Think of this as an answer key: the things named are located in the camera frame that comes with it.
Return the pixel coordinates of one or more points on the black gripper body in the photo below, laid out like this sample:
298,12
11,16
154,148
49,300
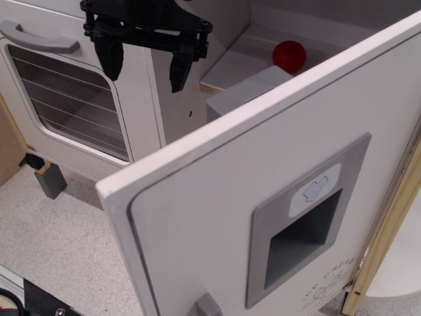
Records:
152,24

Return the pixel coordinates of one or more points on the aluminium rail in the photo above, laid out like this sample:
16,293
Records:
12,282

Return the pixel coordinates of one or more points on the red ball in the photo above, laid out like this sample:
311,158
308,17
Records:
290,56

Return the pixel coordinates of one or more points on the grey cabinet leg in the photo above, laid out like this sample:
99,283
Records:
52,182

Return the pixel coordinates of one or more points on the grey ice dispenser panel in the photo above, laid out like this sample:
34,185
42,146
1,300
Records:
298,224

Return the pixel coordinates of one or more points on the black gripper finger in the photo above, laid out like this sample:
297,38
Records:
110,53
184,54

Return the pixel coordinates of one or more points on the grey oven handle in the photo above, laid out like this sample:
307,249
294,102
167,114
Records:
13,32

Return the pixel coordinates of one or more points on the black clamp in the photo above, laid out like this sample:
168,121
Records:
34,161

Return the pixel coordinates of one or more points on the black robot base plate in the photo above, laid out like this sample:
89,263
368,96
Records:
39,302

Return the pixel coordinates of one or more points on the grey fridge door handle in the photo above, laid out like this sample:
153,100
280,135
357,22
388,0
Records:
207,306

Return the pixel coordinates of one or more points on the white toy fridge door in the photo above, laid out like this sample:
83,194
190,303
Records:
182,216

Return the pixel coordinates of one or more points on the wooden side post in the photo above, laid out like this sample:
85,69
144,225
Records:
398,204

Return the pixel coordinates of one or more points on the white fridge shelf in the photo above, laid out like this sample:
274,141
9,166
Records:
252,53

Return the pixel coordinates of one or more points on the white oven door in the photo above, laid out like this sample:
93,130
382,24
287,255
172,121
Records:
71,114

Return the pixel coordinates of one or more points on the white toy kitchen cabinet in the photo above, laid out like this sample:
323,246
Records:
363,26

